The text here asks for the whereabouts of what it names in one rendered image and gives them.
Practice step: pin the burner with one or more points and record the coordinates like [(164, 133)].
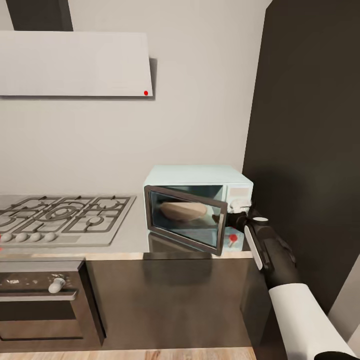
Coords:
[(63, 220)]

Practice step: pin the oven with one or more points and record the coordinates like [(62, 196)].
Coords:
[(48, 305)]

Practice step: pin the fridge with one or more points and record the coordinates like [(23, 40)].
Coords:
[(303, 154)]

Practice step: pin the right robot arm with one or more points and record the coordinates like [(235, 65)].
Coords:
[(306, 331)]

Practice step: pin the range hood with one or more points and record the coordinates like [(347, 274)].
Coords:
[(44, 56)]

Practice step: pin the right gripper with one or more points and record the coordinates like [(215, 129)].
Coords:
[(233, 217)]

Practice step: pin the microwave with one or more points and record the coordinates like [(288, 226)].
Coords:
[(190, 203)]

